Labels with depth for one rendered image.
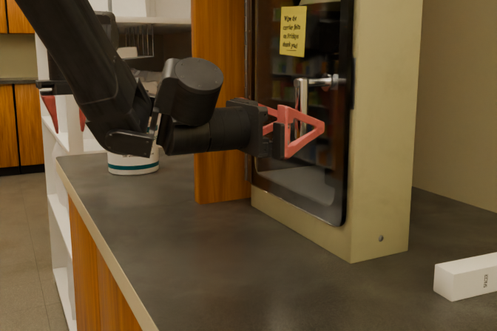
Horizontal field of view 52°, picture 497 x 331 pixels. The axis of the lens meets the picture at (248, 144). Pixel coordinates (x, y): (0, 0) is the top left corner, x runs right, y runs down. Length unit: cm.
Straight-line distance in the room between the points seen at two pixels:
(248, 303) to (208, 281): 8
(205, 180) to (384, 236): 40
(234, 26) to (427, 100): 48
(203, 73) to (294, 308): 30
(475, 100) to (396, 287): 53
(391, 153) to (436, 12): 51
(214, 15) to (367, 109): 41
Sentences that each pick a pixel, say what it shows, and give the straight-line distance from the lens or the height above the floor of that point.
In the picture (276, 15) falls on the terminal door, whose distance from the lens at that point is 87.
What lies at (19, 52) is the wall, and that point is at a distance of 611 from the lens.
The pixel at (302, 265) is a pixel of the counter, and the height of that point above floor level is 94.
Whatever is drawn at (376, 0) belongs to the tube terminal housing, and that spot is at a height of 131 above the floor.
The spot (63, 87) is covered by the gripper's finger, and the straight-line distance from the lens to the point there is 98.
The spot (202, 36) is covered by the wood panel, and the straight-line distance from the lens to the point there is 99.
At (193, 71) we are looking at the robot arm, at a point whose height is 122.
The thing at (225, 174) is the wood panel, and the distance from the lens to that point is 103.
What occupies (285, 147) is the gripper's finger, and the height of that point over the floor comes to 113.
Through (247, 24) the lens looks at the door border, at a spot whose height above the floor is 129.
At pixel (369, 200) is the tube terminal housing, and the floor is 103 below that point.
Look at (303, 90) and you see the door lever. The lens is 71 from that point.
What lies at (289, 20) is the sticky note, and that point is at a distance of 83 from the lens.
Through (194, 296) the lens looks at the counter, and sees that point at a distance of 67.
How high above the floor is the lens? 124
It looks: 10 degrees down
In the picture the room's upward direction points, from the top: straight up
